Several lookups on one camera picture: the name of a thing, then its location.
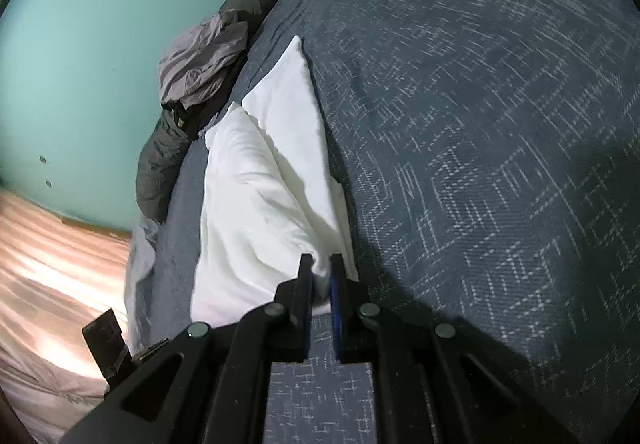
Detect black garment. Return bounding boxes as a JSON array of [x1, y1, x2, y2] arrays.
[[163, 78, 233, 141]]

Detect blue bed sheet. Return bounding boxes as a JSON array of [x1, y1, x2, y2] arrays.
[[146, 0, 640, 444]]

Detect white long sleeve shirt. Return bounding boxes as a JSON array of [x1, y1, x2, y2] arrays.
[[190, 37, 358, 327]]

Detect dark grey rolled duvet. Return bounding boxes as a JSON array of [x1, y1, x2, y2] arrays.
[[136, 0, 278, 223]]

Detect light grey pillow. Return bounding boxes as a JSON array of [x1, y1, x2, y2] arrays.
[[124, 215, 162, 354]]

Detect grey lilac garment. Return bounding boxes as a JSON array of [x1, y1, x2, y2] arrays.
[[157, 10, 248, 108]]

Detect pink curtain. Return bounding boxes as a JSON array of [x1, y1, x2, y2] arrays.
[[1, 192, 129, 443]]

